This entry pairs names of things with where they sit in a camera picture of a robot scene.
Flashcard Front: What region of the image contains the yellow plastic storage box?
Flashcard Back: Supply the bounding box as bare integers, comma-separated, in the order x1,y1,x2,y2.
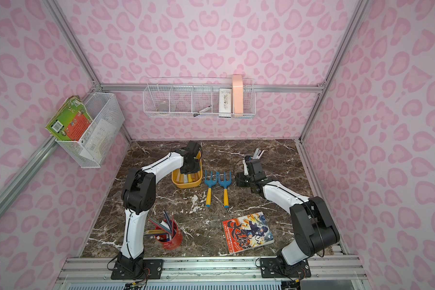
171,151,204,189

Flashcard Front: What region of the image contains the white paper sheet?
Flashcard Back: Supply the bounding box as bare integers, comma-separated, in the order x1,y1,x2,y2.
80,118,120,164

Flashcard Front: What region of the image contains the white card pack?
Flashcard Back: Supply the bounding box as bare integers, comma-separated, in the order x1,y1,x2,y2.
219,88,232,117

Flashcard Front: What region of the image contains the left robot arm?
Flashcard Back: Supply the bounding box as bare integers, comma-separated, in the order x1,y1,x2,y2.
114,141,202,272

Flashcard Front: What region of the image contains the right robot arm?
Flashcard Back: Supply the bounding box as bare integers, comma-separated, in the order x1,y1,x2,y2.
237,156,340,266

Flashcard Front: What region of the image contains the pink box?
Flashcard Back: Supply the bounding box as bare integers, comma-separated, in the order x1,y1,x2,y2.
232,74,244,117

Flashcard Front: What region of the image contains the grey round tin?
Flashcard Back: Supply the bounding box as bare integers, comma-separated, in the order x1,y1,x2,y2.
157,100,170,112

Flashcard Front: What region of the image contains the blue rake yellow handle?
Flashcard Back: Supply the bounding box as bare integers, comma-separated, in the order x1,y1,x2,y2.
217,172,232,209
204,171,218,207

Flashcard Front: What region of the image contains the red pencil cup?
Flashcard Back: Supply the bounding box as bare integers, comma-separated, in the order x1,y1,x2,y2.
155,220,183,250

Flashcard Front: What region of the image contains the black silver pen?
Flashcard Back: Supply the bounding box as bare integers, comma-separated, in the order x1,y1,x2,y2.
193,105,213,117

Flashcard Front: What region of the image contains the white blue stapler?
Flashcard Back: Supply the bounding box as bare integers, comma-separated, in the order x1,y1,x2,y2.
252,148,265,160

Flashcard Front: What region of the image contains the white wire wall shelf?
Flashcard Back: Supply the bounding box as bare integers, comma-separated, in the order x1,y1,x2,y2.
143,77,256,118

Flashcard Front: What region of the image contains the green red book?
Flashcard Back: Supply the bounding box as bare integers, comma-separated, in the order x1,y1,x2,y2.
46,95,93,141

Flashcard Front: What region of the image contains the red comic book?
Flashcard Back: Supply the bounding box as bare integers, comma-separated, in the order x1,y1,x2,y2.
222,211,274,254

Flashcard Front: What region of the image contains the white mesh wall basket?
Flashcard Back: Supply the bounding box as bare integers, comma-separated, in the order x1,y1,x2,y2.
57,93,124,168

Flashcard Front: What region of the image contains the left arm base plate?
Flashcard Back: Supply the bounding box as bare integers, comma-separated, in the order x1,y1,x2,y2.
111,257,163,280

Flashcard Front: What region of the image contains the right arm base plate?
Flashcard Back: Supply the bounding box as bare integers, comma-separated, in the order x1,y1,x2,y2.
258,257,312,280

